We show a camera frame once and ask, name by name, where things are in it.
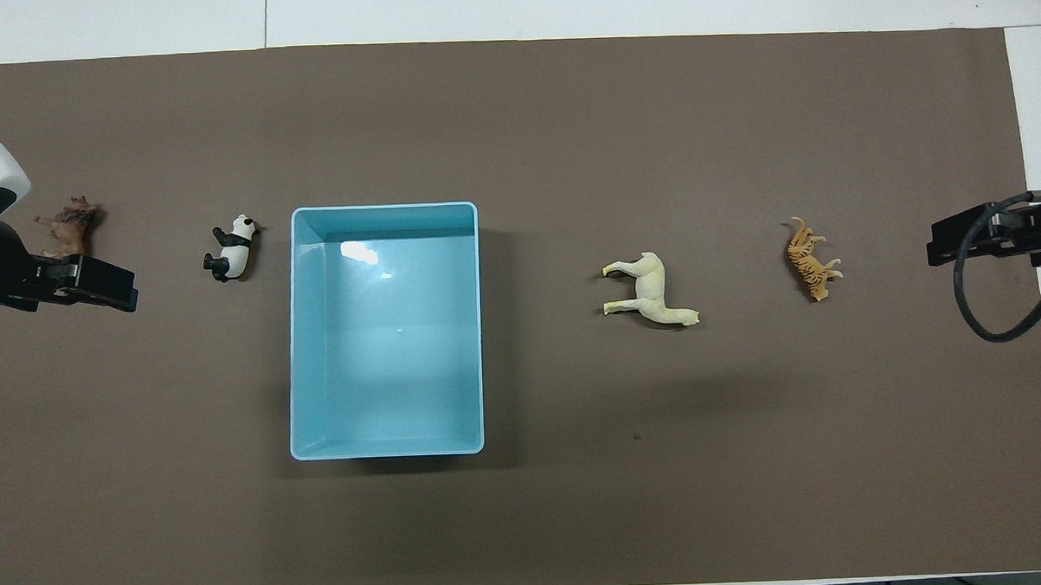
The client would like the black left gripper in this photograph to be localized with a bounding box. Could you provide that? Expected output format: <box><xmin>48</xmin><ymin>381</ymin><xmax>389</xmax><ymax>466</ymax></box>
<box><xmin>19</xmin><ymin>250</ymin><xmax>139</xmax><ymax>317</ymax></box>

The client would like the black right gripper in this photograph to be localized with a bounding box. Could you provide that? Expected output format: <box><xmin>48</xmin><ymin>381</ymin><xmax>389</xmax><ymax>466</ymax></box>
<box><xmin>925</xmin><ymin>191</ymin><xmax>1041</xmax><ymax>269</ymax></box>

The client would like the brown lion toy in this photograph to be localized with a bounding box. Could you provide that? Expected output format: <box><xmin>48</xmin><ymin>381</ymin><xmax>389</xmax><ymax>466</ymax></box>
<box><xmin>33</xmin><ymin>196</ymin><xmax>100</xmax><ymax>260</ymax></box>

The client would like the black white panda toy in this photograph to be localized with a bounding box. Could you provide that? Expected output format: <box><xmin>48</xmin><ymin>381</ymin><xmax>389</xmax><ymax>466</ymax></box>
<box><xmin>201</xmin><ymin>213</ymin><xmax>262</xmax><ymax>285</ymax></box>

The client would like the orange striped tiger toy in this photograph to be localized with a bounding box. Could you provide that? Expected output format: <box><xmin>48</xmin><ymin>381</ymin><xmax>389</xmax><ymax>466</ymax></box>
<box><xmin>783</xmin><ymin>215</ymin><xmax>845</xmax><ymax>304</ymax></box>

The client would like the cream white horse toy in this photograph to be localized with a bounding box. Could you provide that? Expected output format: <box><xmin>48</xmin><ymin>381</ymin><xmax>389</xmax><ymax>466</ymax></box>
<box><xmin>601</xmin><ymin>250</ymin><xmax>702</xmax><ymax>331</ymax></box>

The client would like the light blue storage box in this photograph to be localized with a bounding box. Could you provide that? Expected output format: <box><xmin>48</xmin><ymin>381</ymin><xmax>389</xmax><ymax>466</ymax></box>
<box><xmin>281</xmin><ymin>201</ymin><xmax>487</xmax><ymax>462</ymax></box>

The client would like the brown table mat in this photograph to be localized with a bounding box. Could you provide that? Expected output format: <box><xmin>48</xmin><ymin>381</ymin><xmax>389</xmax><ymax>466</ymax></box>
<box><xmin>0</xmin><ymin>21</ymin><xmax>1041</xmax><ymax>585</ymax></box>

